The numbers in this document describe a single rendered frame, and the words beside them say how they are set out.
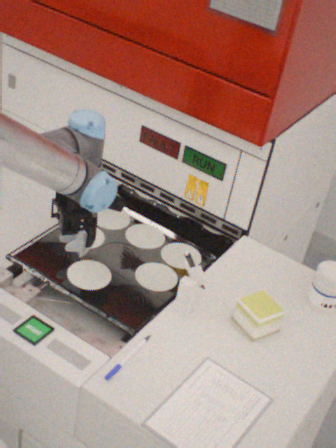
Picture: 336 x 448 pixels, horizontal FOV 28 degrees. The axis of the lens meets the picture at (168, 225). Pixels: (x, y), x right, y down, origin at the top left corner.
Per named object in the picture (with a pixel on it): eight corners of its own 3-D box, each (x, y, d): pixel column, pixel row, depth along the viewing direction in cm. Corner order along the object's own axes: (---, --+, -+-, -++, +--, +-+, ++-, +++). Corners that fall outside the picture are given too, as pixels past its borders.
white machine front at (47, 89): (6, 152, 203) (9, 23, 180) (237, 274, 173) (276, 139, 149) (-2, 155, 200) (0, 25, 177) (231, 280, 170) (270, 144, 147)
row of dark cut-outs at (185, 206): (100, 167, 180) (101, 159, 179) (240, 237, 164) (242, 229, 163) (99, 167, 180) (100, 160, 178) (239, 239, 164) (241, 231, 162)
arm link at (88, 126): (57, 111, 132) (91, 103, 138) (54, 159, 139) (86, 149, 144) (82, 129, 128) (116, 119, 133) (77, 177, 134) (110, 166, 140)
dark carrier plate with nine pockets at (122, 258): (106, 199, 178) (106, 197, 177) (215, 257, 165) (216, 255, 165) (14, 257, 153) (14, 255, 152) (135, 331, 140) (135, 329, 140)
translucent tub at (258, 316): (256, 311, 140) (264, 287, 136) (279, 335, 136) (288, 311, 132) (228, 322, 136) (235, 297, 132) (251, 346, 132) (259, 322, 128)
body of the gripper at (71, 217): (50, 219, 149) (53, 173, 142) (85, 213, 153) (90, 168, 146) (62, 239, 144) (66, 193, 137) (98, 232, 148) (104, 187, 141)
